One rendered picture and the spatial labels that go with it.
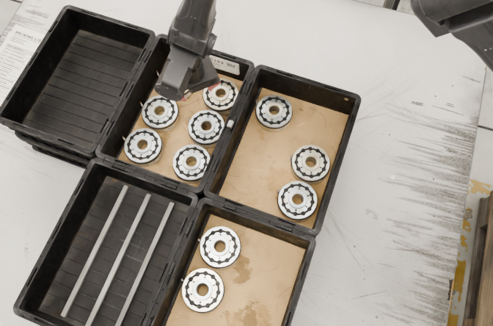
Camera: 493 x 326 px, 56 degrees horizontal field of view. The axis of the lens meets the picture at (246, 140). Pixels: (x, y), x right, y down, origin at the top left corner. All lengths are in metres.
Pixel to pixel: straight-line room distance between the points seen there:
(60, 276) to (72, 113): 0.45
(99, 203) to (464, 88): 1.17
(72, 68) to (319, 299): 0.98
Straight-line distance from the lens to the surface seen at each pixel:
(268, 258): 1.21
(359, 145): 1.47
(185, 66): 0.90
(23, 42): 1.80
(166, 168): 1.29
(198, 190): 1.16
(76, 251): 1.30
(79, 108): 1.44
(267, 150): 1.29
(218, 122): 1.30
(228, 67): 1.34
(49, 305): 1.31
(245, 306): 1.20
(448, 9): 0.64
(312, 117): 1.34
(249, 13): 1.68
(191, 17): 0.81
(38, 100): 1.50
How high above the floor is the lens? 2.03
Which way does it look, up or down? 68 degrees down
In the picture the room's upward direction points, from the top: 3 degrees counter-clockwise
